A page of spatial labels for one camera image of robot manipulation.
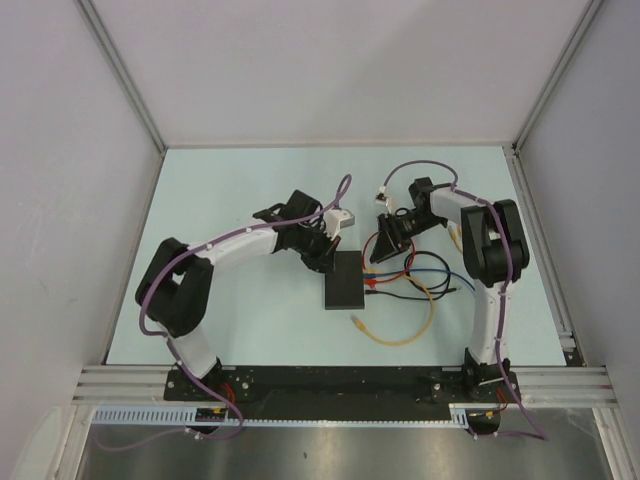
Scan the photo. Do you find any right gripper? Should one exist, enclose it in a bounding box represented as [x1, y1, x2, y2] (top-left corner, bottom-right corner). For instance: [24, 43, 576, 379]
[369, 210, 445, 263]

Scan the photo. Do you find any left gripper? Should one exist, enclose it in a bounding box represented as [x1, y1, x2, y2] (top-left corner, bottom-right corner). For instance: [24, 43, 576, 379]
[292, 224, 340, 276]

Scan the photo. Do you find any black network switch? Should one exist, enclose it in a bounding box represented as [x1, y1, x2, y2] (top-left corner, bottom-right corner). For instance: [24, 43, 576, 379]
[324, 250, 365, 310]

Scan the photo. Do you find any blue ethernet cable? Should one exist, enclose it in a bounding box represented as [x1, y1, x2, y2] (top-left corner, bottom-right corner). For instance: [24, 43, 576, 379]
[363, 267, 479, 294]

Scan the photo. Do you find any red ethernet cable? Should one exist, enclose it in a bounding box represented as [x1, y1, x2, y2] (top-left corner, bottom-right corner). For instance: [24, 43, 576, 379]
[361, 230, 419, 296]

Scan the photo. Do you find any black power cable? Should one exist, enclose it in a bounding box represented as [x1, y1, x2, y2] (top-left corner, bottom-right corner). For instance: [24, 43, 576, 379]
[363, 250, 459, 303]

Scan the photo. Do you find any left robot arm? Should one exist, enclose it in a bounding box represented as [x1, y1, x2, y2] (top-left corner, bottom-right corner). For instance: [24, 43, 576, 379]
[135, 190, 355, 400]

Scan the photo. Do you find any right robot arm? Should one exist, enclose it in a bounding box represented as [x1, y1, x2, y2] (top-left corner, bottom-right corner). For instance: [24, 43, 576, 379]
[369, 177, 530, 401]

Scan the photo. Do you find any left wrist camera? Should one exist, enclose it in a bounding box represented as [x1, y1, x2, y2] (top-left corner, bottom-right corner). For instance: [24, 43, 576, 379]
[324, 208, 355, 238]

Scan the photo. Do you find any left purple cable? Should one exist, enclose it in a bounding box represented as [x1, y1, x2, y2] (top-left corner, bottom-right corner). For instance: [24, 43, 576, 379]
[92, 173, 353, 450]

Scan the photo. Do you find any purple cable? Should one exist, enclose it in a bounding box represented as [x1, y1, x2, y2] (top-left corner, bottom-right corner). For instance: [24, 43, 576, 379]
[377, 159, 549, 442]
[92, 173, 353, 450]

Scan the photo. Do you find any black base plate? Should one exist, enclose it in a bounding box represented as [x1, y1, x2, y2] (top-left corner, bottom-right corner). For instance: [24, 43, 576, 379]
[163, 364, 521, 422]

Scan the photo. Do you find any slotted cable duct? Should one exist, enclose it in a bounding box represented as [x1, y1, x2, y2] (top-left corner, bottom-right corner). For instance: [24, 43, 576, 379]
[92, 402, 501, 429]

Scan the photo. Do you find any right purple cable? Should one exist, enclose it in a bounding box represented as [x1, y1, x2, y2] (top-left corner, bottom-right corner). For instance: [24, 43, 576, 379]
[377, 159, 549, 442]

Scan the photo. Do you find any aluminium frame rail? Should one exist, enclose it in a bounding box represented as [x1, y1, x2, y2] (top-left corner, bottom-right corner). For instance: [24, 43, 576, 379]
[73, 366, 617, 407]

